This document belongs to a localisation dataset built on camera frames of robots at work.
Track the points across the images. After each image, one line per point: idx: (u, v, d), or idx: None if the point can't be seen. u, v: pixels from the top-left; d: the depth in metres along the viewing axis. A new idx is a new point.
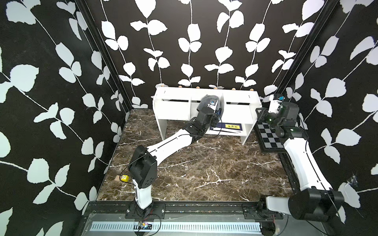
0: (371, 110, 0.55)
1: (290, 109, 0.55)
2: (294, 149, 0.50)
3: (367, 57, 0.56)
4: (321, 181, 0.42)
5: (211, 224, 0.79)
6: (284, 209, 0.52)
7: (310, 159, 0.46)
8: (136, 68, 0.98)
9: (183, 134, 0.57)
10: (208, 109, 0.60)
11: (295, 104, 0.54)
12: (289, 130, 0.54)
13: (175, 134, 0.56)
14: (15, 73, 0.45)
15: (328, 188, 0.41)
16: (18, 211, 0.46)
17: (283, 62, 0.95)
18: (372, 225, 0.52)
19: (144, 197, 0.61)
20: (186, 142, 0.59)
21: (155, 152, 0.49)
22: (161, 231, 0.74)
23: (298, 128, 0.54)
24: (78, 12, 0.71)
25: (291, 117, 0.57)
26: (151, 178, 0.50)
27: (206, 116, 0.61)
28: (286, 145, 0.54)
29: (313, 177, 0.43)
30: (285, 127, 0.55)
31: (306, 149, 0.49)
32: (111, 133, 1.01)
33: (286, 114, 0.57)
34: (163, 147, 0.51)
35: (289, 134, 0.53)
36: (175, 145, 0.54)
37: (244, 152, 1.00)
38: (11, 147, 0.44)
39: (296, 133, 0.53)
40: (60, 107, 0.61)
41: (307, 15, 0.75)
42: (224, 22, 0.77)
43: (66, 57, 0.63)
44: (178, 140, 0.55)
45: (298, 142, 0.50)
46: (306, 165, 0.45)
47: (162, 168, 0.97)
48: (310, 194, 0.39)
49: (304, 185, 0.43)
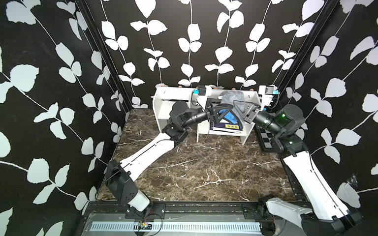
0: (371, 110, 0.55)
1: (295, 122, 0.43)
2: (300, 169, 0.44)
3: (368, 57, 0.56)
4: (338, 205, 0.39)
5: (212, 224, 0.79)
6: (289, 217, 0.54)
7: (319, 177, 0.42)
8: (136, 68, 0.98)
9: (161, 140, 0.51)
10: (180, 107, 0.48)
11: (301, 117, 0.42)
12: (288, 142, 0.47)
13: (153, 141, 0.50)
14: (15, 73, 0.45)
15: (346, 211, 0.38)
16: (18, 211, 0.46)
17: (283, 62, 0.95)
18: (372, 225, 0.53)
19: (137, 204, 0.60)
20: (167, 146, 0.52)
21: (130, 167, 0.44)
22: (161, 231, 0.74)
23: (297, 139, 0.47)
24: (78, 12, 0.71)
25: (293, 129, 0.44)
26: (130, 192, 0.46)
27: (179, 116, 0.49)
28: (286, 161, 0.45)
29: (330, 202, 0.39)
30: (282, 138, 0.47)
31: (312, 166, 0.43)
32: (111, 133, 1.01)
33: (288, 127, 0.46)
34: (139, 160, 0.45)
35: (289, 148, 0.46)
36: (153, 154, 0.48)
37: (244, 152, 1.00)
38: (11, 147, 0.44)
39: (295, 145, 0.46)
40: (60, 107, 0.61)
41: (307, 15, 0.75)
42: (224, 22, 0.77)
43: (66, 57, 0.63)
44: (157, 146, 0.49)
45: (302, 158, 0.44)
46: (317, 187, 0.41)
47: (162, 168, 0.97)
48: (334, 226, 0.36)
49: (322, 212, 0.40)
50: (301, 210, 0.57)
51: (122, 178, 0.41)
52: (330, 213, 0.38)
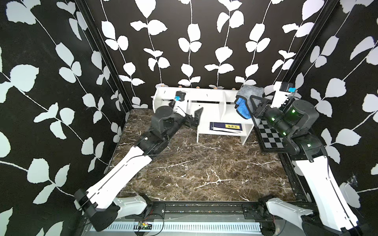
0: (371, 110, 0.55)
1: (307, 120, 0.39)
2: (314, 176, 0.40)
3: (368, 57, 0.56)
4: (349, 217, 0.37)
5: (212, 224, 0.79)
6: (289, 217, 0.54)
7: (333, 185, 0.39)
8: (136, 68, 0.98)
9: (134, 158, 0.43)
10: (165, 111, 0.44)
11: (314, 113, 0.38)
12: (304, 144, 0.41)
13: (123, 161, 0.43)
14: (15, 73, 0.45)
15: (356, 223, 0.38)
16: (19, 211, 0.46)
17: (284, 62, 0.95)
18: (372, 225, 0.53)
19: (135, 209, 0.60)
20: (141, 163, 0.46)
21: (97, 196, 0.39)
22: (163, 231, 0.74)
23: (315, 141, 0.42)
24: (78, 12, 0.71)
25: (306, 127, 0.44)
26: (108, 218, 0.43)
27: (162, 121, 0.44)
28: (299, 163, 0.43)
29: (340, 213, 0.37)
30: (297, 139, 0.42)
31: (329, 175, 0.39)
32: (111, 133, 1.01)
33: (301, 125, 0.41)
34: (108, 186, 0.40)
35: (304, 152, 0.40)
36: (124, 176, 0.42)
37: (244, 152, 1.00)
38: (11, 146, 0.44)
39: (312, 149, 0.41)
40: (60, 107, 0.61)
41: (307, 15, 0.75)
42: (224, 22, 0.77)
43: (66, 57, 0.63)
44: (129, 166, 0.43)
45: (319, 165, 0.40)
46: (330, 195, 0.38)
47: (162, 168, 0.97)
48: None
49: (330, 219, 0.38)
50: (301, 211, 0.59)
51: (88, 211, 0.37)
52: (339, 223, 0.36)
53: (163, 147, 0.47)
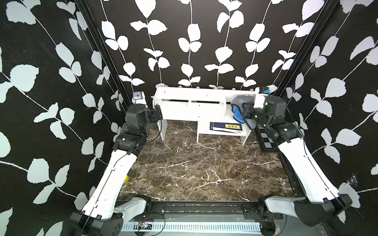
0: (371, 110, 0.55)
1: (277, 106, 0.48)
2: (294, 154, 0.45)
3: (368, 57, 0.56)
4: (330, 188, 0.40)
5: (212, 224, 0.79)
6: (285, 210, 0.55)
7: (311, 162, 0.43)
8: (136, 68, 0.98)
9: (119, 160, 0.43)
10: (139, 107, 0.47)
11: (281, 101, 0.47)
12: (282, 129, 0.48)
13: (110, 167, 0.43)
14: (15, 73, 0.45)
15: (336, 193, 0.39)
16: (19, 211, 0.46)
17: (283, 62, 0.95)
18: (373, 225, 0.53)
19: (135, 211, 0.58)
20: (129, 162, 0.45)
21: (97, 209, 0.38)
22: (163, 231, 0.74)
23: (291, 126, 0.48)
24: (78, 12, 0.71)
25: (279, 114, 0.50)
26: (116, 226, 0.42)
27: (136, 115, 0.46)
28: (281, 147, 0.49)
29: (321, 185, 0.40)
30: (276, 126, 0.49)
31: (306, 152, 0.44)
32: (111, 133, 1.01)
33: (274, 111, 0.50)
34: (104, 194, 0.39)
35: (283, 135, 0.47)
36: (115, 180, 0.41)
37: (244, 152, 1.00)
38: (11, 146, 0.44)
39: (289, 132, 0.47)
40: (60, 107, 0.61)
41: (307, 15, 0.75)
42: (224, 22, 0.77)
43: (66, 57, 0.63)
44: (117, 170, 0.42)
45: (296, 144, 0.45)
46: (308, 170, 0.42)
47: (162, 168, 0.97)
48: (325, 208, 0.37)
49: (313, 193, 0.41)
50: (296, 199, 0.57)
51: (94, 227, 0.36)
52: (322, 195, 0.39)
53: (142, 143, 0.50)
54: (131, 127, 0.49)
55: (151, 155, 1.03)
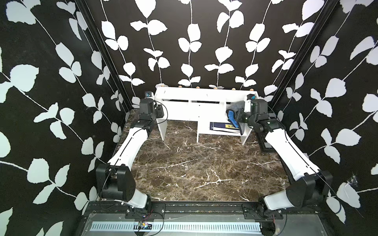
0: (371, 110, 0.55)
1: (260, 104, 0.59)
2: (277, 141, 0.52)
3: (368, 57, 0.56)
4: (310, 165, 0.44)
5: (212, 224, 0.79)
6: (283, 203, 0.56)
7: (292, 147, 0.49)
8: (136, 68, 0.98)
9: (137, 132, 0.55)
10: (148, 99, 0.61)
11: (262, 101, 0.58)
12: (266, 123, 0.56)
13: (129, 135, 0.54)
14: (15, 73, 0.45)
15: (316, 169, 0.43)
16: (19, 211, 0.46)
17: (283, 61, 0.95)
18: (373, 225, 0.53)
19: (138, 201, 0.59)
20: (144, 135, 0.58)
21: (121, 161, 0.45)
22: (162, 231, 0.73)
23: (273, 120, 0.57)
24: (78, 12, 0.71)
25: (263, 111, 0.60)
26: (131, 186, 0.47)
27: (148, 104, 0.62)
28: (267, 137, 0.56)
29: (302, 163, 0.45)
30: (261, 121, 0.57)
31: (287, 138, 0.51)
32: (111, 133, 1.01)
33: (258, 110, 0.60)
34: (126, 153, 0.48)
35: (267, 128, 0.54)
36: (134, 144, 0.51)
37: (244, 152, 1.00)
38: (11, 147, 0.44)
39: (272, 124, 0.55)
40: (60, 107, 0.61)
41: (307, 15, 0.75)
42: (224, 22, 0.77)
43: (66, 57, 0.63)
44: (136, 137, 0.53)
45: (277, 133, 0.53)
46: (291, 153, 0.47)
47: (162, 168, 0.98)
48: (306, 181, 0.41)
49: (297, 172, 0.45)
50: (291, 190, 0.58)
51: (118, 172, 0.42)
52: (303, 171, 0.43)
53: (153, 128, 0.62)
54: (142, 115, 0.63)
55: (151, 155, 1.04)
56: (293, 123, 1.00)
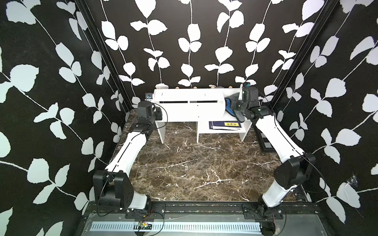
0: (371, 110, 0.55)
1: (251, 92, 0.60)
2: (267, 126, 0.54)
3: (367, 57, 0.56)
4: (295, 148, 0.48)
5: (211, 224, 0.79)
6: (278, 191, 0.57)
7: (280, 132, 0.52)
8: (136, 68, 0.98)
9: (135, 136, 0.54)
10: (146, 103, 0.60)
11: (252, 88, 0.59)
12: (257, 110, 0.58)
13: (128, 140, 0.53)
14: (15, 73, 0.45)
15: (301, 152, 0.47)
16: (19, 211, 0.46)
17: (283, 61, 0.95)
18: (373, 224, 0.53)
19: (138, 203, 0.59)
20: (141, 140, 0.56)
21: (118, 167, 0.44)
22: (162, 231, 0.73)
23: (264, 107, 0.59)
24: (78, 12, 0.71)
25: (254, 98, 0.61)
26: (129, 192, 0.46)
27: (146, 108, 0.61)
28: (257, 124, 0.59)
29: (289, 147, 0.48)
30: (252, 109, 0.59)
31: (276, 124, 0.54)
32: (111, 133, 1.01)
33: (249, 97, 0.62)
34: (124, 158, 0.47)
35: (258, 115, 0.57)
36: (132, 149, 0.50)
37: (244, 152, 1.00)
38: (11, 147, 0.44)
39: (263, 111, 0.57)
40: (60, 107, 0.61)
41: (307, 15, 0.75)
42: (224, 22, 0.77)
43: (66, 57, 0.63)
44: (134, 142, 0.52)
45: (267, 119, 0.55)
46: (279, 138, 0.50)
47: (162, 168, 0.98)
48: (292, 164, 0.44)
49: (284, 156, 0.48)
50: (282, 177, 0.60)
51: (116, 179, 0.41)
52: (289, 154, 0.47)
53: (151, 130, 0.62)
54: (141, 119, 0.62)
55: (151, 155, 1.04)
56: (293, 123, 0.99)
